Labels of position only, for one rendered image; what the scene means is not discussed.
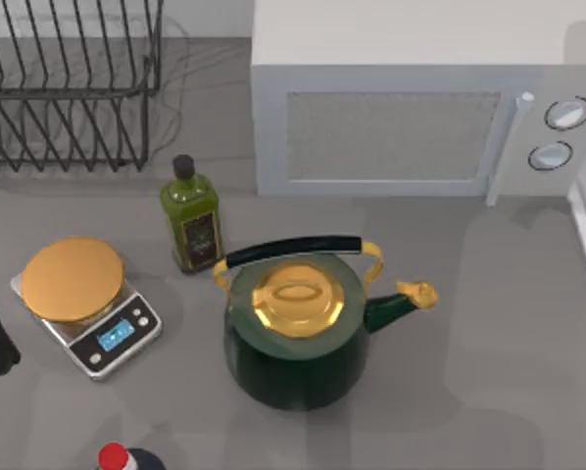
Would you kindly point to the green bottle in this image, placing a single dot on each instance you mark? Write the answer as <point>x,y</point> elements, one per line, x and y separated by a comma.
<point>193,220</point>

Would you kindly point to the green and gold kettle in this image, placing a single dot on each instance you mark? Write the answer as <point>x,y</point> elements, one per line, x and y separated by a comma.
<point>293,343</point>

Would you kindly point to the pale microwave oven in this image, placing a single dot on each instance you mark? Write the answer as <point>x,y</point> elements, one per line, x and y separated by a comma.
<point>371,49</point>

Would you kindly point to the kitchen scale with gold plate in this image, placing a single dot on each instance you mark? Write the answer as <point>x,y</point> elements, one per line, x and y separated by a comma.
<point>77,289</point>

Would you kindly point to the microwave knob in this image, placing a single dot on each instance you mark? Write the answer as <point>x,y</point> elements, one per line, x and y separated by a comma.
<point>549,155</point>
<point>567,113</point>

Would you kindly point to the dark bottle with red cap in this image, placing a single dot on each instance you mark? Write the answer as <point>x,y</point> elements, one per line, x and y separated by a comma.
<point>119,459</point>

